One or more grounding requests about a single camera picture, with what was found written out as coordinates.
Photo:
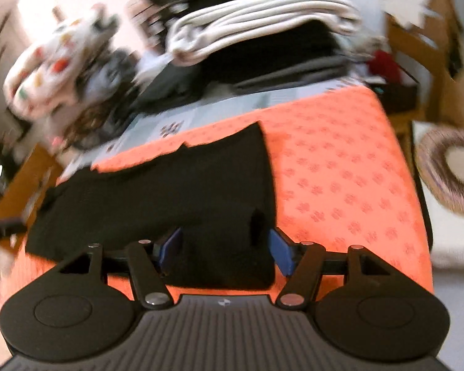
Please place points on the round woven cushion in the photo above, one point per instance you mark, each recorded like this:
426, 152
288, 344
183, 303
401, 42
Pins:
429, 177

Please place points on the wooden chair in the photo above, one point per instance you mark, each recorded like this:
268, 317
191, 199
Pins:
448, 96
23, 185

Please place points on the white polka dot fleece blanket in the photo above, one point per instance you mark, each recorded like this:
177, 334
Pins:
50, 69

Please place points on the brown patterned folded garment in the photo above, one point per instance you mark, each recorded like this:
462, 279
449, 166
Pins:
92, 119

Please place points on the blue grey garment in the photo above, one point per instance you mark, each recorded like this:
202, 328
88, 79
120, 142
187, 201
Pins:
108, 77

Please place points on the red cloth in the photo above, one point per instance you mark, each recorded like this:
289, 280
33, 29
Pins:
384, 63

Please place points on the dark box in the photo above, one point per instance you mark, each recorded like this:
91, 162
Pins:
398, 96

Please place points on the orange patterned mat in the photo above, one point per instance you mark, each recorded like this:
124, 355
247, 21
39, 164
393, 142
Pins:
332, 162

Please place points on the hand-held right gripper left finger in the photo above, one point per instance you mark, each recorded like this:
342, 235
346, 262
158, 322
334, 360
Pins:
170, 249

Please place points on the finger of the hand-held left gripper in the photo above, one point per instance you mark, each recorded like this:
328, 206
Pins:
4, 228

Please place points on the white folded garment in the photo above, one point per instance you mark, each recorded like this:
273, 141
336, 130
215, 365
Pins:
255, 23

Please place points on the black thick folded garment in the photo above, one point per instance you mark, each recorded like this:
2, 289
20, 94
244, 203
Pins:
274, 50

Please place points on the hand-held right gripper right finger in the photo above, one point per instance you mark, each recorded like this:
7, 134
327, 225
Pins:
281, 253

